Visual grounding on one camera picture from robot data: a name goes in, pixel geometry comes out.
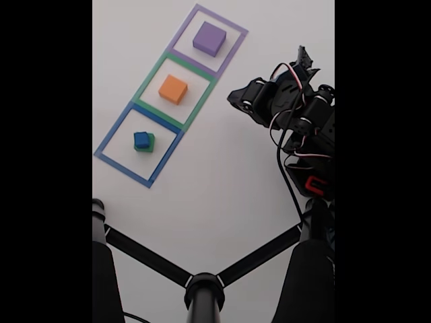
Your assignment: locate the green cube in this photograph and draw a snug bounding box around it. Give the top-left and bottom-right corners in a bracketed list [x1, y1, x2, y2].
[134, 133, 156, 153]

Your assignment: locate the small blue cube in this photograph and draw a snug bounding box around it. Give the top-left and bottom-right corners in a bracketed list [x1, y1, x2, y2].
[133, 131, 150, 149]

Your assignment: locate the purple cube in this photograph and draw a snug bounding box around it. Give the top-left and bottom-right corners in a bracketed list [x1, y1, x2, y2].
[192, 21, 227, 57]

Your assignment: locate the orange cube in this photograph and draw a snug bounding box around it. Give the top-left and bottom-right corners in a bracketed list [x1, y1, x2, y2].
[158, 74, 189, 106]

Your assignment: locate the black tripod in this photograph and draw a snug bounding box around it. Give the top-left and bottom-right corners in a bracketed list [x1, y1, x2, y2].
[92, 197, 335, 323]

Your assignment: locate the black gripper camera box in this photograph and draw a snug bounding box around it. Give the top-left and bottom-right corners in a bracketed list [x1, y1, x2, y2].
[271, 62, 312, 84]

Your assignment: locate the red white servo wire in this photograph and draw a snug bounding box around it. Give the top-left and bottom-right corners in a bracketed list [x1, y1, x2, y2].
[269, 63, 308, 108]

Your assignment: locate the thick black camera cable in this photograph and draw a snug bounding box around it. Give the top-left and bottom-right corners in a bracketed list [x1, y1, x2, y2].
[276, 85, 304, 229]

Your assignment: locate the purple square frame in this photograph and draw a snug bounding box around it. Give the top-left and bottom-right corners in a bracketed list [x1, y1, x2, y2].
[167, 3, 250, 80]

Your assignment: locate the green square frame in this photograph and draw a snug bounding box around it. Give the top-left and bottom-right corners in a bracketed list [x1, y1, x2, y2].
[132, 52, 217, 131]

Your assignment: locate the blue square frame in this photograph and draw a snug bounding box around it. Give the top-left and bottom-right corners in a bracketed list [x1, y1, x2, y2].
[93, 102, 185, 189]

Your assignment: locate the thin black cable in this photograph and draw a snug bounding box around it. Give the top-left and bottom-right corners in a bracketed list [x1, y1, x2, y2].
[121, 311, 154, 323]

